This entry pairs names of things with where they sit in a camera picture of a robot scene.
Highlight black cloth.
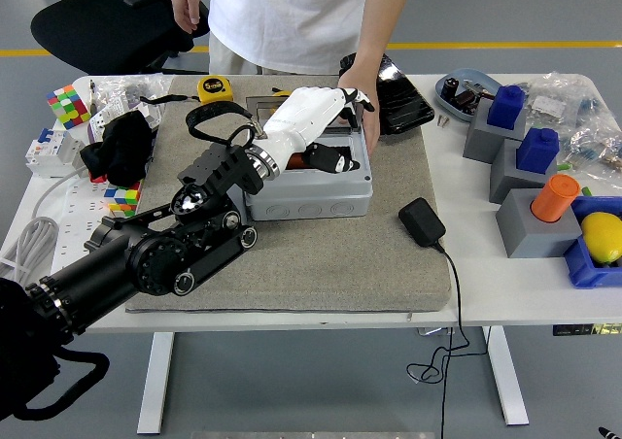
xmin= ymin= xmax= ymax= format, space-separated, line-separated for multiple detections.
xmin=80 ymin=110 xmax=156 ymax=187

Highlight white purple packet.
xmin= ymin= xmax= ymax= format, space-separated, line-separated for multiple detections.
xmin=86 ymin=111 xmax=106 ymax=142

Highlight black adapter cord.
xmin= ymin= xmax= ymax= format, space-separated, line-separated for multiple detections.
xmin=406 ymin=242 xmax=472 ymax=439

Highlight yellow square tape measure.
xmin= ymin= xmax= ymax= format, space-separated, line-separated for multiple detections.
xmin=139 ymin=76 xmax=234 ymax=108

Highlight orange cylinder battery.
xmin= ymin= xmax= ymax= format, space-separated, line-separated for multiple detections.
xmin=285 ymin=152 xmax=320 ymax=170
xmin=530 ymin=174 xmax=583 ymax=224

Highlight yellow lemon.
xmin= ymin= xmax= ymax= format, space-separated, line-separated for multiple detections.
xmin=580 ymin=211 xmax=622 ymax=266

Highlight person's right hand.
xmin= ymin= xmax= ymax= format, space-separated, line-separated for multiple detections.
xmin=170 ymin=0 xmax=202 ymax=35

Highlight black foil-wrapped device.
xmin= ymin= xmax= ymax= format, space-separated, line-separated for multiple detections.
xmin=338 ymin=52 xmax=436 ymax=137

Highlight grey block holder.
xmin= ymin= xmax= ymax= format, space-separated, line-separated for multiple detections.
xmin=495 ymin=188 xmax=584 ymax=259
xmin=462 ymin=97 xmax=529 ymax=164
xmin=489 ymin=137 xmax=559 ymax=205

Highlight black table control panel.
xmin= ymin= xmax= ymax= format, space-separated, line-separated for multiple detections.
xmin=552 ymin=322 xmax=622 ymax=337

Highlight white cable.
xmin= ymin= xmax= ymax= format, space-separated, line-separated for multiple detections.
xmin=0 ymin=174 xmax=84 ymax=285

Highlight brown electronic parts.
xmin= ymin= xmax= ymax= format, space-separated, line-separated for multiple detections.
xmin=451 ymin=88 xmax=481 ymax=115

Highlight person's left hand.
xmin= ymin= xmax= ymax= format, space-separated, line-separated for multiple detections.
xmin=337 ymin=66 xmax=382 ymax=156

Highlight clear plastic bag with parts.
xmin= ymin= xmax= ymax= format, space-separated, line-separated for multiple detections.
xmin=94 ymin=75 xmax=174 ymax=134

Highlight Rubik's cube white face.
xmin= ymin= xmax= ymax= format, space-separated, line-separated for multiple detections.
xmin=45 ymin=84 xmax=93 ymax=130

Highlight white power strip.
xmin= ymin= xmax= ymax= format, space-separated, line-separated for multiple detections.
xmin=48 ymin=171 xmax=122 ymax=270

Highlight blue battery block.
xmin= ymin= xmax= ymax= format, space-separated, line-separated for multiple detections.
xmin=515 ymin=127 xmax=560 ymax=174
xmin=487 ymin=84 xmax=527 ymax=130

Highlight grey plastic box clear lid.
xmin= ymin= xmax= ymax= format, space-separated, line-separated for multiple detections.
xmin=242 ymin=93 xmax=375 ymax=222

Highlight white table leg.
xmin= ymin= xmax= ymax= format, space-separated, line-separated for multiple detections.
xmin=136 ymin=331 xmax=175 ymax=435
xmin=480 ymin=325 xmax=530 ymax=426

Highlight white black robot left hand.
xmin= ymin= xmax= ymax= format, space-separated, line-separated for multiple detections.
xmin=261 ymin=85 xmax=376 ymax=175

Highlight blue-grey dish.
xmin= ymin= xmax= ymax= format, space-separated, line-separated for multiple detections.
xmin=435 ymin=68 xmax=501 ymax=122

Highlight white circuit breaker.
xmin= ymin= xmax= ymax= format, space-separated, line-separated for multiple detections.
xmin=24 ymin=126 xmax=91 ymax=179

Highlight clear bag of white parts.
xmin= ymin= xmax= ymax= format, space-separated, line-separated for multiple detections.
xmin=522 ymin=72 xmax=606 ymax=124

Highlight blue plastic bin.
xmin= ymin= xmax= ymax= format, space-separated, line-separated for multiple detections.
xmin=563 ymin=195 xmax=622 ymax=289

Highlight black office chair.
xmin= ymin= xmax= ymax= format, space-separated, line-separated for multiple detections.
xmin=30 ymin=0 xmax=211 ymax=76

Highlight Rubik's cube yellow face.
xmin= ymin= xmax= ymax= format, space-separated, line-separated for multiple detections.
xmin=104 ymin=179 xmax=147 ymax=217

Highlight black power adapter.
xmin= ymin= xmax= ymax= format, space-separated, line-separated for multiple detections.
xmin=397 ymin=196 xmax=447 ymax=250

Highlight person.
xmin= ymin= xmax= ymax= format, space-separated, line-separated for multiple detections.
xmin=207 ymin=0 xmax=375 ymax=76

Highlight clear bag of resistors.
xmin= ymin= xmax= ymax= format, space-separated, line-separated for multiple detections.
xmin=566 ymin=118 xmax=622 ymax=183

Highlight grey-brown mat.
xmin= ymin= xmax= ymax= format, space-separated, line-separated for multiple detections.
xmin=124 ymin=74 xmax=453 ymax=314

